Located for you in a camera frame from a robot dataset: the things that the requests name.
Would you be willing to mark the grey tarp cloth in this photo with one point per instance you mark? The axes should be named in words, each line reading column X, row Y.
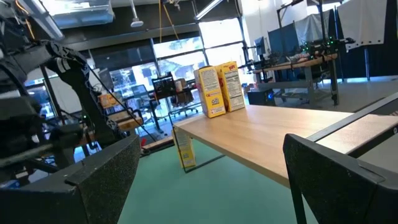
column 311, row 28

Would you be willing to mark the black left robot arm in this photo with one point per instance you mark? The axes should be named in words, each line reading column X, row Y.
column 90, row 102

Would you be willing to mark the orange box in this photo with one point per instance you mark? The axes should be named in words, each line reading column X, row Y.
column 108, row 100

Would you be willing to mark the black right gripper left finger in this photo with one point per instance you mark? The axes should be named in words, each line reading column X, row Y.
column 77, row 202

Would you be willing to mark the black office chair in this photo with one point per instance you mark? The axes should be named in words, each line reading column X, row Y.
column 185, row 99

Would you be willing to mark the white cloth panel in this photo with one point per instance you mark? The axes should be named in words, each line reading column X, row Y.
column 362, row 21

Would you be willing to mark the black monitor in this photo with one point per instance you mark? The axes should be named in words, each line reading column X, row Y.
column 163, row 85

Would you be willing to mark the small dark monitor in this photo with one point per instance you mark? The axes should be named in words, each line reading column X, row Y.
column 260, row 46

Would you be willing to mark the white pendant lamp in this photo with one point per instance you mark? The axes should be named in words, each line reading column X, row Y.
column 136, row 21

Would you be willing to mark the background robot workbench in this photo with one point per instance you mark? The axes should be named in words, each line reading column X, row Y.
column 295, row 63

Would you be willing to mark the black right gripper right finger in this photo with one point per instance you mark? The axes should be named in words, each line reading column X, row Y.
column 342, row 199

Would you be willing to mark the blue partition panel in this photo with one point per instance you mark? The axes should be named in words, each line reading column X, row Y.
column 281, row 39

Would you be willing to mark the computer tower blue light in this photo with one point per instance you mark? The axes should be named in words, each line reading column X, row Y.
column 261, row 97

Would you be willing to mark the yellow Corn Pops cereal box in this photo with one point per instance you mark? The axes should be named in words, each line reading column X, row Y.
column 186, row 152
column 210, row 93
column 234, row 87

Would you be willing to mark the wooden side table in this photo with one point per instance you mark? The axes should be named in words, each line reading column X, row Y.
column 127, row 121

